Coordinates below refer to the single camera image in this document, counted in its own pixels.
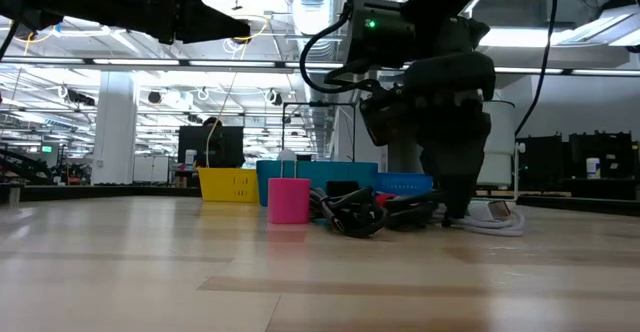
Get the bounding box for black cable bundle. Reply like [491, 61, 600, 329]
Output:
[308, 185, 389, 239]

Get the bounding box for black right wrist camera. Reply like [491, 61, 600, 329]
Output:
[347, 0, 417, 68]

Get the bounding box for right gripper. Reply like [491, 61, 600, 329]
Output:
[359, 16, 496, 227]

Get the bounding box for small blue plastic bin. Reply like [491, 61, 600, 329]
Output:
[375, 172, 434, 197]

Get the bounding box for white usb cable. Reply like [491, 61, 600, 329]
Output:
[439, 199, 526, 237]

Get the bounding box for white low cabinet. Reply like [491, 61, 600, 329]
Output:
[132, 155, 171, 184]

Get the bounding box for person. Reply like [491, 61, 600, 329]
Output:
[193, 116, 225, 169]

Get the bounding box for pink charger cube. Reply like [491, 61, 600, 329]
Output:
[267, 160, 312, 225]

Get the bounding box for yellow slotted plastic bin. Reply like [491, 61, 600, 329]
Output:
[197, 167, 261, 204]

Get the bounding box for black monitor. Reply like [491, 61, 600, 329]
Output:
[177, 125, 245, 168]

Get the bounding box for silver ventilation duct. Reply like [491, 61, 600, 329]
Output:
[287, 0, 351, 138]

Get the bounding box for black cable with red tie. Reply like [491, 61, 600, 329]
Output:
[374, 190, 446, 231]

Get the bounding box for black hanging arm cable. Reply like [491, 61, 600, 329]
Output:
[513, 0, 559, 138]

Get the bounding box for black right camera cable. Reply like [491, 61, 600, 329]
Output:
[298, 1, 381, 95]

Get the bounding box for white square pillar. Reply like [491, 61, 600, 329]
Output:
[91, 70, 139, 186]

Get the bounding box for black tubular frame stand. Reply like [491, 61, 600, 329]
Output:
[282, 100, 357, 163]

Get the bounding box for black equipment crates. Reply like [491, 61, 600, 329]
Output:
[517, 130, 640, 198]

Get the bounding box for large teal plastic bin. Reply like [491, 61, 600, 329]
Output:
[256, 160, 380, 207]

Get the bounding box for white cylindrical container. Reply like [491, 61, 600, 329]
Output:
[477, 100, 516, 188]

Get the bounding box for small black adapter block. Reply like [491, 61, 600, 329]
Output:
[325, 180, 361, 198]

